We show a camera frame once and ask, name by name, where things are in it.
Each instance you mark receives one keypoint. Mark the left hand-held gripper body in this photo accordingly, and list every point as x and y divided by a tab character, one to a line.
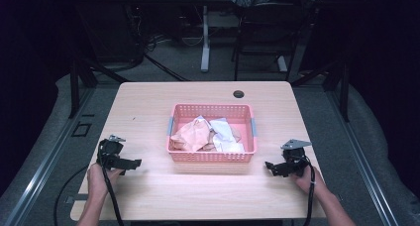
110	150

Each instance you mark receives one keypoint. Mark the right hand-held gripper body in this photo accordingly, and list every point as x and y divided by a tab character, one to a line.
294	156

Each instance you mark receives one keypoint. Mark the white cloth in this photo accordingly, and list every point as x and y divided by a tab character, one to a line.
226	133

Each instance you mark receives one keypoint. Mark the peach pink cloth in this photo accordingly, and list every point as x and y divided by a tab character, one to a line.
193	135

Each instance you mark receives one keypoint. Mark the pink plastic basket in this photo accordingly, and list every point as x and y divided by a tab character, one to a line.
214	112

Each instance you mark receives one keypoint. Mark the person's left hand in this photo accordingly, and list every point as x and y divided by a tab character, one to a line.
99	181

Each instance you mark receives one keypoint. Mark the person's right hand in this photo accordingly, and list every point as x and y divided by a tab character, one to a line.
305	181

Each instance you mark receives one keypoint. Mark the beige cloth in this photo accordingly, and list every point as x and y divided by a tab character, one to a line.
235	133

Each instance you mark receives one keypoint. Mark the black metal stand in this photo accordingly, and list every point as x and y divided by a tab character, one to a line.
340	84
79	84

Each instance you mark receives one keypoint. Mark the black chair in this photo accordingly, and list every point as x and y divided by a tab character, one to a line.
264	31

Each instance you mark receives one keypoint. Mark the white desk leg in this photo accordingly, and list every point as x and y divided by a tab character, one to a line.
205	41

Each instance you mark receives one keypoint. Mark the metal floor rail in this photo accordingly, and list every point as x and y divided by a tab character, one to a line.
363	163
43	163

